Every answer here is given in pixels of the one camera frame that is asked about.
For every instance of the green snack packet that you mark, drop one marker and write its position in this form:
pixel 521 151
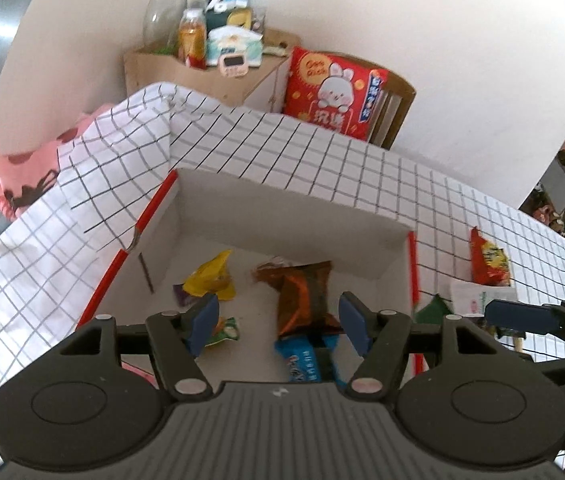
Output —
pixel 432 311

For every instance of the tissue pack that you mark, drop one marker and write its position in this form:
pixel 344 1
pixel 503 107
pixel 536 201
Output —
pixel 235 42

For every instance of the red yellow snack bag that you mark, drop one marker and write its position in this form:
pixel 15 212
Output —
pixel 487 260

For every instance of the pink spotted cloth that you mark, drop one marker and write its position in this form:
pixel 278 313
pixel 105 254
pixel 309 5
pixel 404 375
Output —
pixel 27 170

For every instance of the wooden chair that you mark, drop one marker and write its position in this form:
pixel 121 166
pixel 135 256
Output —
pixel 402 105

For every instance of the red rabbit print cushion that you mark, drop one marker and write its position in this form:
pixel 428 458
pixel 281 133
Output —
pixel 332 95

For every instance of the egg print snack packet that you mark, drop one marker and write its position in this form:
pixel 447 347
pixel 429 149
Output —
pixel 225 332

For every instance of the dark green yellow box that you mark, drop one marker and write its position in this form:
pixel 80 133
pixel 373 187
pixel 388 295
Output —
pixel 237 19

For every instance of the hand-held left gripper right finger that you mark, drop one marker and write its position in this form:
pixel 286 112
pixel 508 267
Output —
pixel 355 327

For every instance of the small glass jar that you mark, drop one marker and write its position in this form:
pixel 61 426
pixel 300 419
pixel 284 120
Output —
pixel 259 20

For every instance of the wooden side cabinet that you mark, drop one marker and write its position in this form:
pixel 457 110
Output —
pixel 162 70

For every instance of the white snack packet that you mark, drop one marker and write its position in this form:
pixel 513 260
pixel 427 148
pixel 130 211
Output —
pixel 467 300

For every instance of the red cardboard box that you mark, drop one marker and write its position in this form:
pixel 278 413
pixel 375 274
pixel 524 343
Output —
pixel 262 220

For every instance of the brown snack bag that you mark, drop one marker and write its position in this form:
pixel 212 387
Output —
pixel 302 295

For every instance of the orange drink bottle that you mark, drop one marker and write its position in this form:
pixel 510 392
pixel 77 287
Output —
pixel 192 40

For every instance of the yellow snack packet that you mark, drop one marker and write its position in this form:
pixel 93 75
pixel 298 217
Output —
pixel 210 280

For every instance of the pink digital timer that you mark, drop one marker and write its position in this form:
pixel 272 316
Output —
pixel 233 65

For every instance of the blue snack packet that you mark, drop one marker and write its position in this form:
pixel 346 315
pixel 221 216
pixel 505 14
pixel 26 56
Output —
pixel 300 360

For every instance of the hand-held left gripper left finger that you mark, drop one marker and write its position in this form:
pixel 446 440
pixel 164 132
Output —
pixel 205 325

